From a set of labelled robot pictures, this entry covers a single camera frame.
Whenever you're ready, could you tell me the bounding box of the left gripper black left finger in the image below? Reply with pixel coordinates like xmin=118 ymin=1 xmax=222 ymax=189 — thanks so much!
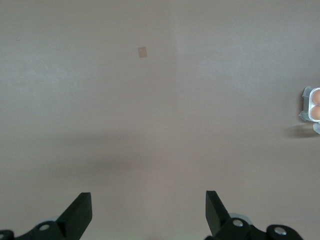
xmin=0 ymin=191 xmax=93 ymax=240

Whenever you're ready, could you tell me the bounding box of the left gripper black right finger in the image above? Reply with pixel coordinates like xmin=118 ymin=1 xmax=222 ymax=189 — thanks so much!
xmin=205 ymin=190 xmax=305 ymax=240

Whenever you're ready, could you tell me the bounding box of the clear plastic egg box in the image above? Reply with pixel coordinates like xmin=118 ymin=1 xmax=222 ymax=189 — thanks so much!
xmin=298 ymin=86 xmax=320 ymax=135

